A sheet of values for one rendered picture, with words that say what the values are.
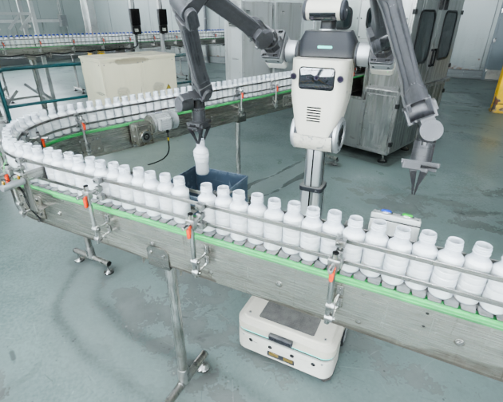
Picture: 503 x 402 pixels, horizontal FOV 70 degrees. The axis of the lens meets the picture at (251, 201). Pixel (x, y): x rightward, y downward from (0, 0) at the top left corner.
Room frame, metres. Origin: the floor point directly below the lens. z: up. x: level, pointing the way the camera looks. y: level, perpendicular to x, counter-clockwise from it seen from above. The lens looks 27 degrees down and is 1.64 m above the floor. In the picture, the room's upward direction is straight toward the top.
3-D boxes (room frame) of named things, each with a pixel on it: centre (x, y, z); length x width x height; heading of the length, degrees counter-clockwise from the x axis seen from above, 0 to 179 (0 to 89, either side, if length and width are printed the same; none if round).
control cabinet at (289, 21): (8.06, -0.57, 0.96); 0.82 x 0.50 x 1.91; 135
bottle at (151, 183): (1.15, 0.35, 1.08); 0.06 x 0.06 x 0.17
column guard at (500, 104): (7.04, -4.87, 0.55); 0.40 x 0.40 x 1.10; 63
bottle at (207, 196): (1.04, 0.15, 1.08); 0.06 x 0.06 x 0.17
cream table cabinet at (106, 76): (5.22, 1.68, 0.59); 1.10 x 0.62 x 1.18; 135
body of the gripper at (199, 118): (1.54, 0.23, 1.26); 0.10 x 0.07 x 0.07; 155
